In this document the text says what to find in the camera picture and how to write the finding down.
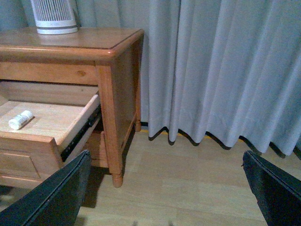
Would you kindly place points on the white medicine bottle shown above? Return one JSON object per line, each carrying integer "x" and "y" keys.
{"x": 20, "y": 120}

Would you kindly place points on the wooden drawer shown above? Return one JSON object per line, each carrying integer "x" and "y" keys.
{"x": 90, "y": 137}
{"x": 31, "y": 154}

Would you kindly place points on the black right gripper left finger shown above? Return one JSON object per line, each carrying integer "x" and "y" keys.
{"x": 56, "y": 201}

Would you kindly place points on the white cylindrical air purifier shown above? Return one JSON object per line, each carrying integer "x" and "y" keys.
{"x": 54, "y": 17}

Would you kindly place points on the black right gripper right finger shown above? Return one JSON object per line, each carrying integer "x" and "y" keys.
{"x": 278, "y": 193}

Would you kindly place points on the grey curtain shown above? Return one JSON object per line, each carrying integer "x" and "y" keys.
{"x": 231, "y": 68}

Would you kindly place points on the wooden nightstand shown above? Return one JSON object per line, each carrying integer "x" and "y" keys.
{"x": 108, "y": 58}

